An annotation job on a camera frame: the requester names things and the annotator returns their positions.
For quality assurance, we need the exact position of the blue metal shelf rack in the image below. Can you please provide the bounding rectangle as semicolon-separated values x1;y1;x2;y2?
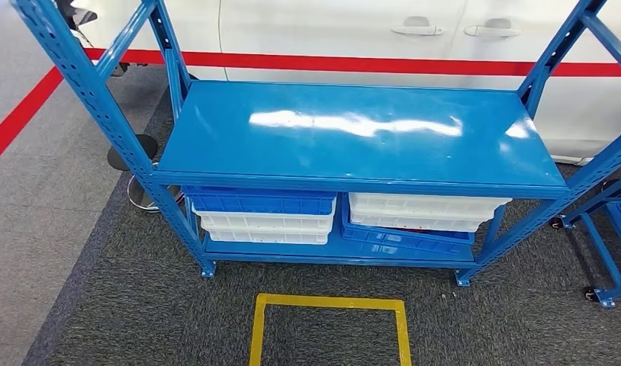
550;172;621;310
9;0;621;288

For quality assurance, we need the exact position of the yellow floor marking tape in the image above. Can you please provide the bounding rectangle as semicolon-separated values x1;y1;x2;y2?
248;293;413;366

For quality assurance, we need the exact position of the red barrier tape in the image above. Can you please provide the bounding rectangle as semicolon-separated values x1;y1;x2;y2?
82;47;621;79
0;66;64;172

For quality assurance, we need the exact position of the white car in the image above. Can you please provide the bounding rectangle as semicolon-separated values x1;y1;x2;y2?
55;0;621;165

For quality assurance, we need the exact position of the black stanchion post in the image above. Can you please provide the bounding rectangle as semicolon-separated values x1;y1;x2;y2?
53;0;160;173

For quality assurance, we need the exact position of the white car door handle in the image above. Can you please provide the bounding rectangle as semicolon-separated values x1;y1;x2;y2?
390;16;446;37
463;18;523;38

